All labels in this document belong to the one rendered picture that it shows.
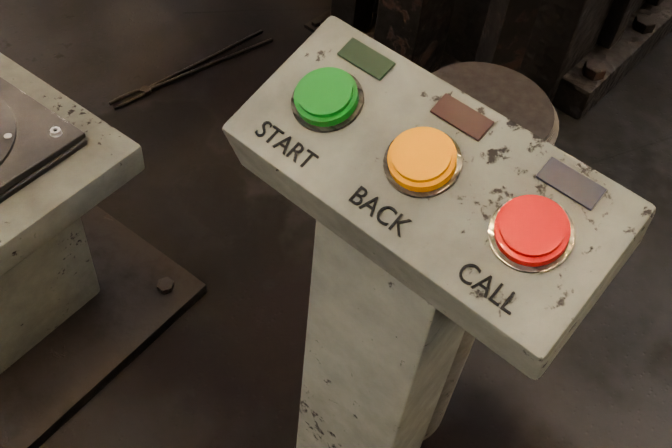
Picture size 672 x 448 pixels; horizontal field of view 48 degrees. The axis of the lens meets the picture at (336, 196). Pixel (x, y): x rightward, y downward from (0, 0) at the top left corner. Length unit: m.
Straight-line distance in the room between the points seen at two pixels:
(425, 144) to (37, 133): 0.54
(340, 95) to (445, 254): 0.12
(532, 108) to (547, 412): 0.54
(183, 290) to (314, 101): 0.66
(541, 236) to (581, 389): 0.71
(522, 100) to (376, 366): 0.24
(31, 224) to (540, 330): 0.56
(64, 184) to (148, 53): 0.67
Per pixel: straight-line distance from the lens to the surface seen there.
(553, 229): 0.42
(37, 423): 1.03
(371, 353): 0.56
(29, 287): 0.99
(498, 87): 0.64
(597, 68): 1.45
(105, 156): 0.88
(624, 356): 1.17
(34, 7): 1.65
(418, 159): 0.44
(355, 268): 0.50
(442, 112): 0.47
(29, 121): 0.91
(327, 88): 0.47
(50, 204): 0.84
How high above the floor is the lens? 0.92
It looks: 48 degrees down
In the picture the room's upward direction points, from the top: 7 degrees clockwise
